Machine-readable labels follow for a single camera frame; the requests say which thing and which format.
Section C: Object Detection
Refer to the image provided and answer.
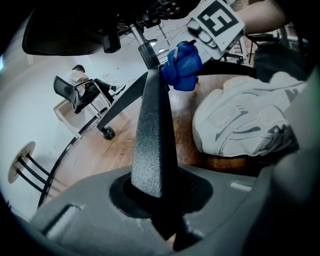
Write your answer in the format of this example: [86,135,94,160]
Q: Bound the black mesh chrome chair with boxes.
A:
[52,75,113,118]

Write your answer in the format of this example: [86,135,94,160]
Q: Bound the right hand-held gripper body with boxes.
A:
[183,0,247,61]

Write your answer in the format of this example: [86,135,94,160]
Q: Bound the pale round table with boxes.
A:
[8,141,55,208]

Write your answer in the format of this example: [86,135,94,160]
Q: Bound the blue cloth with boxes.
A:
[160,41,203,92]

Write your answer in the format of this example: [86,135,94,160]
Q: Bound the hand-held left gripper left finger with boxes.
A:
[29,165,177,256]

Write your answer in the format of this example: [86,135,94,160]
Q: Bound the person's black trousers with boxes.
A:
[253,41,311,83]

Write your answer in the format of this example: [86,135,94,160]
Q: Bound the person's white sneaker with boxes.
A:
[192,71,308,157]

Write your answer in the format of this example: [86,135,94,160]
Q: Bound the white desk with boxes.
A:
[52,98,83,140]

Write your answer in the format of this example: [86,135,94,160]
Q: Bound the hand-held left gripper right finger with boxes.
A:
[162,165,259,256]

